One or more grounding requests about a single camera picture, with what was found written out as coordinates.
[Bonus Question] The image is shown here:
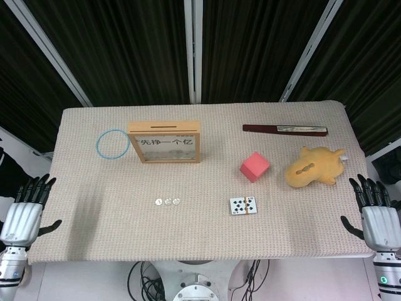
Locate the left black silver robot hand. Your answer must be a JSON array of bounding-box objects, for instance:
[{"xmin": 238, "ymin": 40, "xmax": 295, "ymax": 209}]
[{"xmin": 0, "ymin": 174, "xmax": 63, "ymax": 250}]

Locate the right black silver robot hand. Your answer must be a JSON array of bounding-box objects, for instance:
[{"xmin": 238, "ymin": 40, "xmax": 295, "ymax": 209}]
[{"xmin": 340, "ymin": 174, "xmax": 401, "ymax": 251}]

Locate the grey robot base column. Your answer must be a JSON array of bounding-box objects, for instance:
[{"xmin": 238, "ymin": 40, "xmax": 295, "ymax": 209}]
[{"xmin": 147, "ymin": 259, "xmax": 242, "ymax": 301}]

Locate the wooden coin bank frame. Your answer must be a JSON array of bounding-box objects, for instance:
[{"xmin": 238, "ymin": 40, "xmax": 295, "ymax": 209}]
[{"xmin": 127, "ymin": 120, "xmax": 202, "ymax": 164}]

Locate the yellow plush toy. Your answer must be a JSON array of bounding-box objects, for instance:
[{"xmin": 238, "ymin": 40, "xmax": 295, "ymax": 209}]
[{"xmin": 284, "ymin": 145, "xmax": 348, "ymax": 188}]

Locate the red foam cube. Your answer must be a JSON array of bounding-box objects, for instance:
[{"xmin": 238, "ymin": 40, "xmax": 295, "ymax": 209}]
[{"xmin": 239, "ymin": 151, "xmax": 271, "ymax": 182}]

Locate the black pleated curtain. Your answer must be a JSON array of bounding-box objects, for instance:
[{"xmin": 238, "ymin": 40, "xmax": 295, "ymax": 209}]
[
  {"xmin": 202, "ymin": 0, "xmax": 330, "ymax": 103},
  {"xmin": 289, "ymin": 0, "xmax": 401, "ymax": 156},
  {"xmin": 0, "ymin": 0, "xmax": 85, "ymax": 154},
  {"xmin": 24, "ymin": 0, "xmax": 192, "ymax": 106}
]

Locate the playing card deck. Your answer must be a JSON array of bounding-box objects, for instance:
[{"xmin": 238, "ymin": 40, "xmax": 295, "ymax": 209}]
[{"xmin": 229, "ymin": 196, "xmax": 258, "ymax": 216}]

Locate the dark red folded fan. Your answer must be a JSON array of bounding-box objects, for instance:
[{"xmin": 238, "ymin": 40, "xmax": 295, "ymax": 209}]
[{"xmin": 242, "ymin": 124, "xmax": 331, "ymax": 137}]

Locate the beige woven tablecloth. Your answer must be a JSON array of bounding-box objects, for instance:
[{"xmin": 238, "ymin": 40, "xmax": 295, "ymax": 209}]
[{"xmin": 26, "ymin": 99, "xmax": 377, "ymax": 266}]

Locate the blue rubber band ring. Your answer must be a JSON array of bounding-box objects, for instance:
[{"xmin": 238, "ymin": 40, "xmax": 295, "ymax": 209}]
[{"xmin": 95, "ymin": 128, "xmax": 130, "ymax": 160}]

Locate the black cable bundle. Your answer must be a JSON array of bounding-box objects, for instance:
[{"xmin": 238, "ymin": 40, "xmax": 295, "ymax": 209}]
[
  {"xmin": 230, "ymin": 259, "xmax": 271, "ymax": 301},
  {"xmin": 127, "ymin": 260, "xmax": 167, "ymax": 301}
]

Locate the white frame post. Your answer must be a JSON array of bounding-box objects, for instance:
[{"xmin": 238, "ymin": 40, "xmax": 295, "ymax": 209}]
[
  {"xmin": 5, "ymin": 0, "xmax": 94, "ymax": 108},
  {"xmin": 278, "ymin": 0, "xmax": 346, "ymax": 103},
  {"xmin": 184, "ymin": 0, "xmax": 204, "ymax": 104}
]

